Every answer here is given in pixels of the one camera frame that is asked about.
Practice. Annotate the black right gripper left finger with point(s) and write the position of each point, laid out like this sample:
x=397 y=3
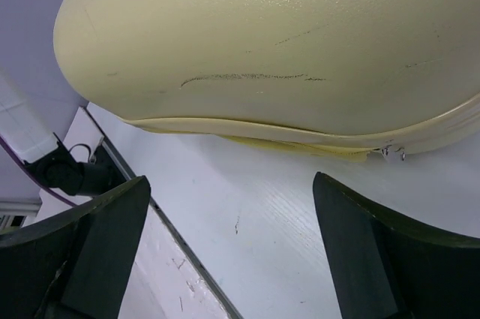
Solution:
x=75 y=264

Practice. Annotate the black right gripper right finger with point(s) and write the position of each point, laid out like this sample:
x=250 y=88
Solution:
x=387 y=265

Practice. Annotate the silver zipper pull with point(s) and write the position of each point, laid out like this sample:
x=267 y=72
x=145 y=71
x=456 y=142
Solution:
x=393 y=152

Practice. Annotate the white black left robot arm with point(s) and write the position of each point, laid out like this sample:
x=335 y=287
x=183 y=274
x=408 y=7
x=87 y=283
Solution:
x=41 y=154

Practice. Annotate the yellow hard-shell suitcase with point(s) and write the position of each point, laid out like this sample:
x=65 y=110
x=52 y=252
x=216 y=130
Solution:
x=330 y=77

